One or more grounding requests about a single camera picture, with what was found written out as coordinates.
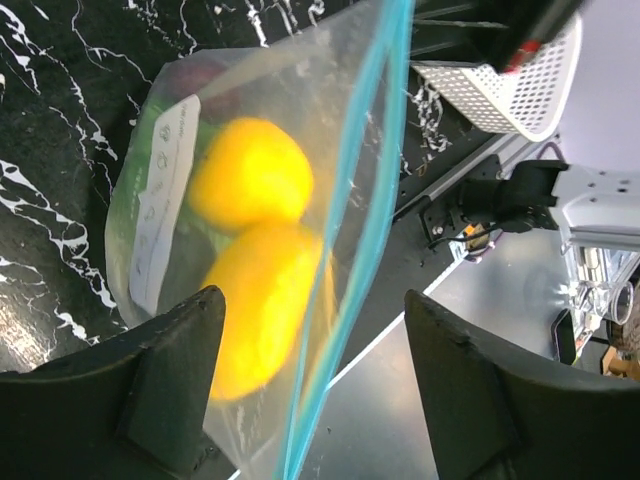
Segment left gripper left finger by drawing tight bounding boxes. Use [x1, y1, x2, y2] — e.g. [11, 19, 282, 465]
[1, 287, 225, 479]

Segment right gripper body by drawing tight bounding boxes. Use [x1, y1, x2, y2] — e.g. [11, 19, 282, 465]
[409, 0, 591, 76]

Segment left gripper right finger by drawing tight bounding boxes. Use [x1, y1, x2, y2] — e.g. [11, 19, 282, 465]
[404, 290, 639, 479]

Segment clear zip top bag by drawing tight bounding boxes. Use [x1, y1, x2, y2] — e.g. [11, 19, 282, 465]
[105, 1, 414, 479]

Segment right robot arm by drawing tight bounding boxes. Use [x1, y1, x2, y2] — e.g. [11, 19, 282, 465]
[411, 1, 639, 251]

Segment yellow fake lemon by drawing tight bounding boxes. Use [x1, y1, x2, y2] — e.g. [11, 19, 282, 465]
[187, 117, 314, 232]
[202, 222, 323, 402]

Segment green fake lettuce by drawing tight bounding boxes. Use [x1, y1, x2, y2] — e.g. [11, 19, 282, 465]
[109, 99, 236, 301]

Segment dark red fake fruit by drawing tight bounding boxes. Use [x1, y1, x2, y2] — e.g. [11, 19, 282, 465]
[164, 58, 239, 121]

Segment white perforated basket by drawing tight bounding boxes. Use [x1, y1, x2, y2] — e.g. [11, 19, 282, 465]
[414, 14, 582, 142]

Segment black marble pattern mat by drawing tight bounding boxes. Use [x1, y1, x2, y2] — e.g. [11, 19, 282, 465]
[0, 0, 501, 376]

